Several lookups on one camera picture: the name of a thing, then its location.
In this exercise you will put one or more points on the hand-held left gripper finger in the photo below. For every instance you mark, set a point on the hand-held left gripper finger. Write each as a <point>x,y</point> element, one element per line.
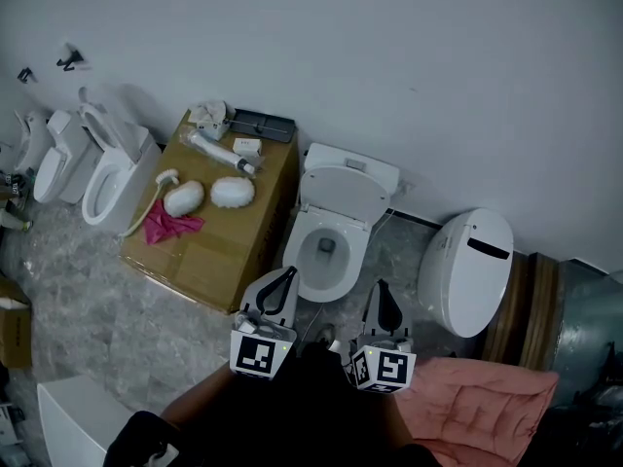
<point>255,292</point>
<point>291,304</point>

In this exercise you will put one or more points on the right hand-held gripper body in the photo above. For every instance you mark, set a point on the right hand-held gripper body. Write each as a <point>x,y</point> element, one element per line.
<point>384,365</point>

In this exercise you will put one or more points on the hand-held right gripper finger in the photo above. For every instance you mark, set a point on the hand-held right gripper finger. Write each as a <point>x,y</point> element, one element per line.
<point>393,316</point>
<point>375,312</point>

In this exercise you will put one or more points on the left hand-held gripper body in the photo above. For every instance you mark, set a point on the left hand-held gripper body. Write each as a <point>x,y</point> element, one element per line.
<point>255,355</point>

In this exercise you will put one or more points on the person's left forearm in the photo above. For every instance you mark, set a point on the person's left forearm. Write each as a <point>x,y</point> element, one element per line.
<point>199,397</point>

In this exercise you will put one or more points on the person's right forearm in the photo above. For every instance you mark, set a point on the person's right forearm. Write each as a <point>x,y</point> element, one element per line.
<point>392,406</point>

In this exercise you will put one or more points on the oval white toilet black slot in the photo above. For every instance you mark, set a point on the oval white toilet black slot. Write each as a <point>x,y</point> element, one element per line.
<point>462,280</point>

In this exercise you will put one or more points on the white round toilet lid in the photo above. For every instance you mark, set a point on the white round toilet lid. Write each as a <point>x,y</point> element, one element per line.
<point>340,195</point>

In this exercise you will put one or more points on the white toilet with tank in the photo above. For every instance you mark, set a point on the white toilet with tank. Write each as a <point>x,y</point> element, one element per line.
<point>340,156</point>

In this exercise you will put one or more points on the white display toilet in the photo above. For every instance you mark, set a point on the white display toilet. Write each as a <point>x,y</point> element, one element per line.
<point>29,141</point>
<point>124,173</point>
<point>65,158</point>

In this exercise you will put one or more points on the person's shoe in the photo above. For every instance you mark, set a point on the person's shoe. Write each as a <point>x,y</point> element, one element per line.
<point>324,332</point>

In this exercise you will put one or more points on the large brown cardboard box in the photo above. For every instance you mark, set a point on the large brown cardboard box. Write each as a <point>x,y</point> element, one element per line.
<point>219,256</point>

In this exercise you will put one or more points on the person's black clothing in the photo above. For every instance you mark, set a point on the person's black clothing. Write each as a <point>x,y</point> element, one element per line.
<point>292,416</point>

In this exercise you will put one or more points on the pink quilted cushion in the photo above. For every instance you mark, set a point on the pink quilted cushion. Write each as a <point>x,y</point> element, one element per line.
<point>477,406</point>

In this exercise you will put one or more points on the pink cloth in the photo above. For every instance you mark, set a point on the pink cloth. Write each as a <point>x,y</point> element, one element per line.
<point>168,226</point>

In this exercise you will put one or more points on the white sealant tube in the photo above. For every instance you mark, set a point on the white sealant tube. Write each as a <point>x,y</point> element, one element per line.
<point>219,152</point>

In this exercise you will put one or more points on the small white box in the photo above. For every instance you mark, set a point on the small white box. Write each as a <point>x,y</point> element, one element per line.
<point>247,147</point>

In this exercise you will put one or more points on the black plastic tray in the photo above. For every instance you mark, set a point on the black plastic tray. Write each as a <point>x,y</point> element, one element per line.
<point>272,124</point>

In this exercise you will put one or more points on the small white packet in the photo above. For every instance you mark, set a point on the small white packet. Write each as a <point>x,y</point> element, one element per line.
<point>214,128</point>

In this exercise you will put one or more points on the crumpled white cloth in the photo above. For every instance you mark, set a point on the crumpled white cloth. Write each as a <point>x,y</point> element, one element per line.
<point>209,110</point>

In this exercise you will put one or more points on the white cabinet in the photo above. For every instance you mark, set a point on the white cabinet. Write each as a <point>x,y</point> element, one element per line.
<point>78,421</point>

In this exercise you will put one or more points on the small brown cardboard box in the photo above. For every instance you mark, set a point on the small brown cardboard box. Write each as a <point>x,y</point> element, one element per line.
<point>14,329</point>

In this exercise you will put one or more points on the black wall hook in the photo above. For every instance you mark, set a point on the black wall hook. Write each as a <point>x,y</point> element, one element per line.
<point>70,59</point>
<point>25,74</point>

